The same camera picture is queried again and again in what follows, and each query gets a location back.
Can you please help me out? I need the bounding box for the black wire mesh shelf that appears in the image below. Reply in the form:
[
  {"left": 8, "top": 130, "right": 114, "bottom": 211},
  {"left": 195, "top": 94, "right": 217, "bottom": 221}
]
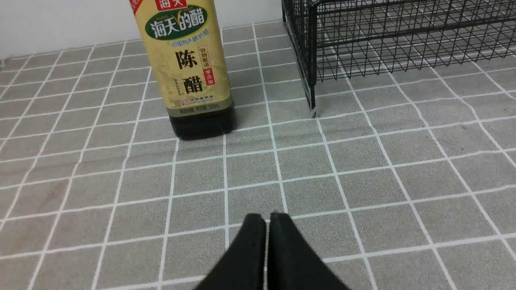
[{"left": 281, "top": 0, "right": 516, "bottom": 117}]

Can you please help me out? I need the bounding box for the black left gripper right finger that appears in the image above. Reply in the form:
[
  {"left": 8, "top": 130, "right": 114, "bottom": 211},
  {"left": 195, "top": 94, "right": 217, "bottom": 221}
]
[{"left": 267, "top": 212, "right": 349, "bottom": 290}]

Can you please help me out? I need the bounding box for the vinegar bottle with yellow label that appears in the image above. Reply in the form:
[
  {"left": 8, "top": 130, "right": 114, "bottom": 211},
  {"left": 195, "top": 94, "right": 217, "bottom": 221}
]
[{"left": 130, "top": 0, "right": 236, "bottom": 140}]

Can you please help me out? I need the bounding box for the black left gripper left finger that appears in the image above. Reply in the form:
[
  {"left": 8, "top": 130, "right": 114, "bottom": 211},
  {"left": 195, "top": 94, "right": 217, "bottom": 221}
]
[{"left": 195, "top": 213, "right": 266, "bottom": 290}]

